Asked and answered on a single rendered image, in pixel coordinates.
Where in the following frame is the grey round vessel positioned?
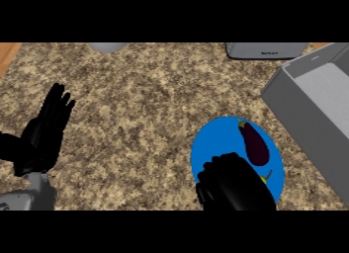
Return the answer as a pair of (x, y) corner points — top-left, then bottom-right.
(86, 42), (129, 54)

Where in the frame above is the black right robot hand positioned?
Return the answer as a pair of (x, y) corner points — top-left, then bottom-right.
(194, 152), (278, 211)

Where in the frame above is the green pear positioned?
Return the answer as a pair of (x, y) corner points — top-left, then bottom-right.
(259, 170), (275, 185)

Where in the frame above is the blue oval plate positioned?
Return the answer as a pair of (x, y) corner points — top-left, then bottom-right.
(190, 116), (287, 204)

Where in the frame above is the grey flat appliance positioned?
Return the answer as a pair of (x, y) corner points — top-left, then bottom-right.
(224, 42), (311, 61)

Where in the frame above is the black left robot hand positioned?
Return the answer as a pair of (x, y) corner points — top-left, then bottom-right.
(0, 82), (77, 178)

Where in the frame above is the grey cardboard box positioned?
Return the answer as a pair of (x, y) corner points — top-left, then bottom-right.
(261, 42), (349, 209)

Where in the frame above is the dark purple eggplant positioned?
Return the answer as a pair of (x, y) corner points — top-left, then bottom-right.
(237, 118), (272, 167)

